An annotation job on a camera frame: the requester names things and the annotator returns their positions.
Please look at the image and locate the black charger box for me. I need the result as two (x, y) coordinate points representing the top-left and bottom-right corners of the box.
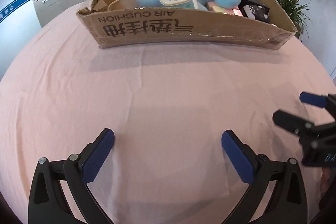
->
(239, 0), (265, 6)

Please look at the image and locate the person's right hand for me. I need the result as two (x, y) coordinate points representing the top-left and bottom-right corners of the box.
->
(319, 167), (335, 207)

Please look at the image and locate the black white small toy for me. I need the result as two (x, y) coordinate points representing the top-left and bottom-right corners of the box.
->
(241, 4), (270, 23)

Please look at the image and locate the pink bed sheet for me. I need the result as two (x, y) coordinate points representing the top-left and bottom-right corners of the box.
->
(1, 7), (335, 223)

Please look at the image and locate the pastel magic cube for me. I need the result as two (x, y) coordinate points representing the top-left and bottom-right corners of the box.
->
(206, 2), (243, 16)

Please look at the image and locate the brown cardboard box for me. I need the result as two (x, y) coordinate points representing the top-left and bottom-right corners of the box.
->
(76, 0), (297, 50)

